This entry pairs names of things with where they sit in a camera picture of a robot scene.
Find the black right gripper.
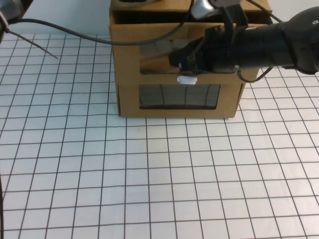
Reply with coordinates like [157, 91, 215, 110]
[168, 24, 240, 76]

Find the brown cardboard shoe box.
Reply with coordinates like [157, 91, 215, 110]
[109, 0, 274, 119]

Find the white grid-patterned mat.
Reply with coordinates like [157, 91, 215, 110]
[0, 32, 319, 239]

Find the grey zip tie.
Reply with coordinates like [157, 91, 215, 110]
[0, 12, 58, 60]

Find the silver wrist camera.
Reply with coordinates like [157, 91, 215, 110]
[191, 0, 217, 19]

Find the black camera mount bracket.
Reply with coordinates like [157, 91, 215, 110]
[211, 0, 249, 43]

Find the thin black looped cable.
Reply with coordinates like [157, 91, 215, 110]
[236, 66, 274, 83]

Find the long black cable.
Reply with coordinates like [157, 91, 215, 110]
[8, 0, 196, 46]

